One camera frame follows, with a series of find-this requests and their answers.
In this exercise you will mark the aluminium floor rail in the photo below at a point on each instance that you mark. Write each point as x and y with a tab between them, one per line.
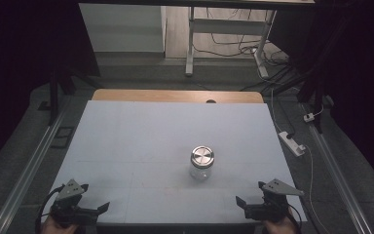
29	172
334	169

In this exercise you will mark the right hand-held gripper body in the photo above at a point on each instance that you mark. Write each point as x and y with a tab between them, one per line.
271	205

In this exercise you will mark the white power strip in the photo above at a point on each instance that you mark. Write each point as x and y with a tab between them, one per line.
291	143

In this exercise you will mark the white-legged desk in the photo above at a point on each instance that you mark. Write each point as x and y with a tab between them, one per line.
227	26

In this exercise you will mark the black metal stand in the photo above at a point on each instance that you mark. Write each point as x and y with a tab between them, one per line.
54	97
318	94

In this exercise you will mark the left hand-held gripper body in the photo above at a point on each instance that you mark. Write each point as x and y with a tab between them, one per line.
68	205

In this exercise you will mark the person's right hand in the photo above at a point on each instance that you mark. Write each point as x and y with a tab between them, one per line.
280	228

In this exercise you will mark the black rectangular frame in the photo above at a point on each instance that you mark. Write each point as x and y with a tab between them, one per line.
58	143

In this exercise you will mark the small white adapter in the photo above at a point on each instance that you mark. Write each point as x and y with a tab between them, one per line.
308	117

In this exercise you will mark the wooden table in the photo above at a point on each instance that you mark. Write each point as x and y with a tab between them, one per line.
162	96

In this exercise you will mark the clear glass jar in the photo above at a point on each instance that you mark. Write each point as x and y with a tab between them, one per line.
201	172

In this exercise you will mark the person's left hand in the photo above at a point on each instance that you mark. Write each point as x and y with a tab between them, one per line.
56	228

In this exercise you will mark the black curtain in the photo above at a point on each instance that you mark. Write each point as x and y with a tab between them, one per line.
360	81
19	58

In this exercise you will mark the round silver metal lid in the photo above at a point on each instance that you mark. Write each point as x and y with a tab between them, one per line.
202	156

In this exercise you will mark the white table mat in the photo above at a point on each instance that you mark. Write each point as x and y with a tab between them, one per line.
136	146

